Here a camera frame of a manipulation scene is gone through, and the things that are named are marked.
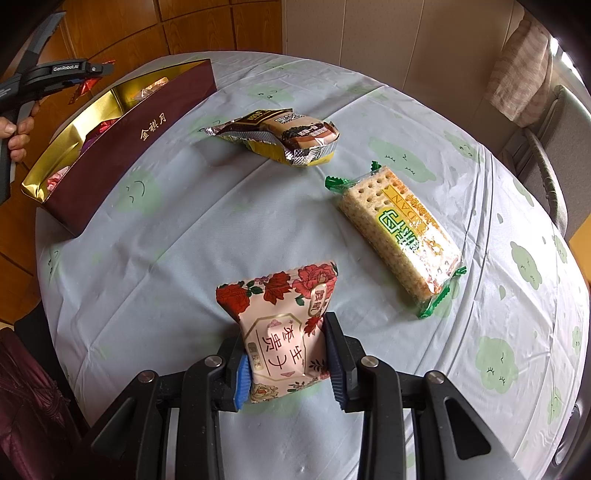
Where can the pink patterned curtain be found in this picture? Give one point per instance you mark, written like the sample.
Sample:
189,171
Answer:
521,78

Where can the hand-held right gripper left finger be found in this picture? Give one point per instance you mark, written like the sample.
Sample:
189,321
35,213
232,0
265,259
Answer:
240,383

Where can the maroon gift box gold lining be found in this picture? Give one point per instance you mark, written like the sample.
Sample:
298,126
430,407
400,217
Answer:
138,134

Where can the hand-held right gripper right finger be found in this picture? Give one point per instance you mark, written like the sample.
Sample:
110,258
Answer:
333,369

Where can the small red snack packet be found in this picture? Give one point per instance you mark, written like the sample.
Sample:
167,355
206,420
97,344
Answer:
83,90

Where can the brown silver cake packet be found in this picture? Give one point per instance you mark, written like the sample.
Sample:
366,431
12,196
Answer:
286,134

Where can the rose print pastry packet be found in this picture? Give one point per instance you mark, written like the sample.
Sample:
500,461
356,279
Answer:
277,332

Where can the red brown snack packet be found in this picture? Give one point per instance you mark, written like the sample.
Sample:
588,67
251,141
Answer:
107,127

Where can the striped sofa chair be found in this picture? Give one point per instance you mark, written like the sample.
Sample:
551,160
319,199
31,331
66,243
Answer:
547,170

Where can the cloud print tablecloth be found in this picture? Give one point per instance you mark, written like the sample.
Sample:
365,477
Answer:
161,277

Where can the person's maroon clothing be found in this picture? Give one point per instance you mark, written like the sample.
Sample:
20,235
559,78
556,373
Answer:
27,406

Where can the pink heart snack packet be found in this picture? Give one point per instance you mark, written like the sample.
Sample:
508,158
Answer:
57,179

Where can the person's left hand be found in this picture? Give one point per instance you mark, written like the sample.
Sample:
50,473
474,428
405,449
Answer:
23,138

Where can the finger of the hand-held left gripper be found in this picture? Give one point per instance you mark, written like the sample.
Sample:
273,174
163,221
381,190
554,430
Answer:
44,39

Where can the green ended cracker packet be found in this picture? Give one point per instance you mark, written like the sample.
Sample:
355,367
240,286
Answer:
392,226

